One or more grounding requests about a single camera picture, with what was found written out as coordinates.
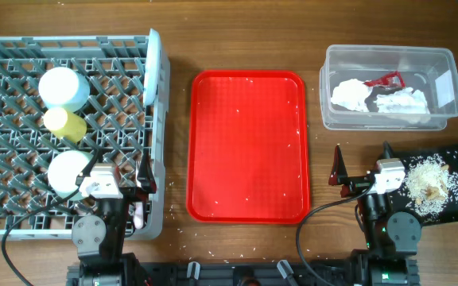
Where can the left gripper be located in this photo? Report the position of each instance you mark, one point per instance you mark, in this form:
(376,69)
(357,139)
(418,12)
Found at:
(144,175)

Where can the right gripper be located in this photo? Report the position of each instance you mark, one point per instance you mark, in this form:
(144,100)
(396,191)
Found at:
(339,171)

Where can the white plastic fork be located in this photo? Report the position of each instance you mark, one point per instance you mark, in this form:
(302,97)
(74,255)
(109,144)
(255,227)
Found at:
(139,215)

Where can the green bowl with rice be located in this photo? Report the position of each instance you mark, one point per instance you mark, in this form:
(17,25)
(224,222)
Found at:
(64,169)

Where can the yellow plastic cup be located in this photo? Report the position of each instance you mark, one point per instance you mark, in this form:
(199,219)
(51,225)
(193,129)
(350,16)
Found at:
(65,124)

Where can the white napkin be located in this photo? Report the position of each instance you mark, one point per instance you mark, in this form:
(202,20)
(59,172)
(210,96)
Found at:
(351,94)
(405,101)

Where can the red sauce packet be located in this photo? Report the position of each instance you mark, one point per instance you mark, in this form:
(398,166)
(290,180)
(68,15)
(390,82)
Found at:
(392,80)

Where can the small light blue bowl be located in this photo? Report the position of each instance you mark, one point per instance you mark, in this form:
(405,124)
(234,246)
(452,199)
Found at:
(64,87)

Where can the large light blue plate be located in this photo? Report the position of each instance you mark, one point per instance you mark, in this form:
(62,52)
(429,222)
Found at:
(152,68)

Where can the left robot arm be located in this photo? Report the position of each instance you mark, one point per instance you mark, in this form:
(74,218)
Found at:
(99,237)

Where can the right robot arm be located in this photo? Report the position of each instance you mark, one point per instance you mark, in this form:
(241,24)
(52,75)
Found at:
(391,236)

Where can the black waste tray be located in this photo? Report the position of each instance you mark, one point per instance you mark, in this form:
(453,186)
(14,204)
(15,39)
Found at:
(399,204)

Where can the grey dishwasher rack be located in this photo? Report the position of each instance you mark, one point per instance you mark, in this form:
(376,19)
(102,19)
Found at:
(118,124)

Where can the rice and food scraps pile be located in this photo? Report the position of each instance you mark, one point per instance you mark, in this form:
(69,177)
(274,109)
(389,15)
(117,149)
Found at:
(430,187)

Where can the clear plastic bin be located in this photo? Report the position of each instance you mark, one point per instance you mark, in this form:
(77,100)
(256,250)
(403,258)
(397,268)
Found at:
(430,70)

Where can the red plastic tray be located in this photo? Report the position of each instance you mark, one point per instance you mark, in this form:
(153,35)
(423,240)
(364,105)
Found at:
(248,151)

